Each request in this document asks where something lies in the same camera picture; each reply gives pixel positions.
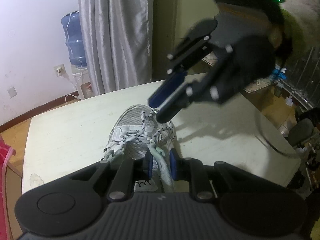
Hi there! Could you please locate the cluttered side table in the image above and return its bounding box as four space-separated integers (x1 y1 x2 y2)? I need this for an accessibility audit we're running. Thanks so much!
202 52 287 94

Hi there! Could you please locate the white wall switch plate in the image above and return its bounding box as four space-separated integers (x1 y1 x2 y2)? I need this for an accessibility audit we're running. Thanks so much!
7 87 17 98

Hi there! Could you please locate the white water dispenser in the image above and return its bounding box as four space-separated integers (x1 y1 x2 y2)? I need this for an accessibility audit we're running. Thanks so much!
71 65 94 100

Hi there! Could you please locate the white wall socket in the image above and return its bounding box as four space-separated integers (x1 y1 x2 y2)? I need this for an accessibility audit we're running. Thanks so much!
54 64 66 76

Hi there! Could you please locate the white black speckled shoelace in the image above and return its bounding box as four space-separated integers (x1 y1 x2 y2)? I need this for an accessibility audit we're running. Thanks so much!
102 105 176 161

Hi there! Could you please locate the grey curtain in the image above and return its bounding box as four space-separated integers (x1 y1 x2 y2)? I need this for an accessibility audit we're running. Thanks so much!
79 0 153 95

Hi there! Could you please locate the white mint sneaker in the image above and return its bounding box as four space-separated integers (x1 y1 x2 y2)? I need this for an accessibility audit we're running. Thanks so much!
101 105 176 193

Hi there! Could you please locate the black cable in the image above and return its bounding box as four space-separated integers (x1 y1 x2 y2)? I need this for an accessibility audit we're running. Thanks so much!
253 107 301 159

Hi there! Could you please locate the grey office chair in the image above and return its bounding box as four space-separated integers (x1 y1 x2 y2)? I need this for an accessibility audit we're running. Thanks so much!
287 119 313 147

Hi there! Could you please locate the blue water bottle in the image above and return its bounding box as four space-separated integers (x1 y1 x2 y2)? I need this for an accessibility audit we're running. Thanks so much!
61 11 87 69

